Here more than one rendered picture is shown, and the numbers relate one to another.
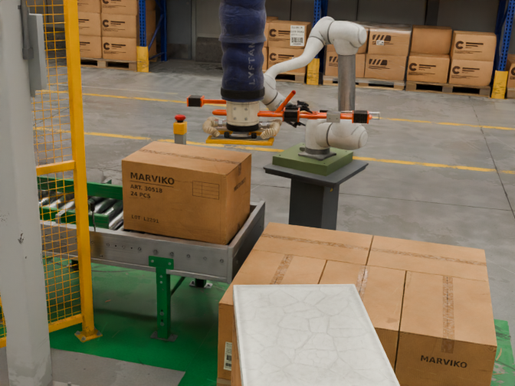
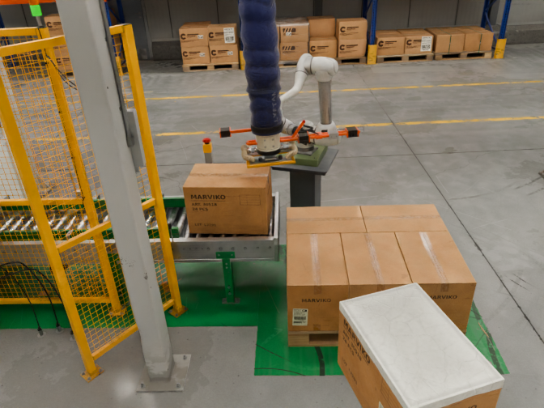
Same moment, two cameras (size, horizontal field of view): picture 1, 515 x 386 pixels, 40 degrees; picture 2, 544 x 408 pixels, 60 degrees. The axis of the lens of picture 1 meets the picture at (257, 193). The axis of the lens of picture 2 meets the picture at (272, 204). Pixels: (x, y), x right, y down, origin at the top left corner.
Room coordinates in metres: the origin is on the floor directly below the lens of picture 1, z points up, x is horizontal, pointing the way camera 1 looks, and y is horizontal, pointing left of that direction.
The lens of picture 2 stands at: (0.47, 0.65, 2.50)
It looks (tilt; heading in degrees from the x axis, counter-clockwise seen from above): 30 degrees down; 350
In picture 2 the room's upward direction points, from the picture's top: 3 degrees counter-clockwise
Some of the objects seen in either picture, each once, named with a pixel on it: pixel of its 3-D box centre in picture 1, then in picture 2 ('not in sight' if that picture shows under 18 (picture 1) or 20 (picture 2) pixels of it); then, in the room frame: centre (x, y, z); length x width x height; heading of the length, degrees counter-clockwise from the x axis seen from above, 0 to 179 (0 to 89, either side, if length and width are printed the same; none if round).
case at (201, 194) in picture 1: (188, 191); (230, 197); (3.66, 0.38, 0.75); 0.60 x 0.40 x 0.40; 73
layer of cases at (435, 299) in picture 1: (360, 309); (367, 261); (3.13, -0.54, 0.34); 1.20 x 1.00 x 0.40; 77
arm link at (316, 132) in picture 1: (319, 129); (306, 133); (4.22, -0.37, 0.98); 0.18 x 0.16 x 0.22; 55
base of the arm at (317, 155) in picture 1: (314, 150); (303, 147); (4.23, -0.35, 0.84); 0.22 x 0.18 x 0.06; 52
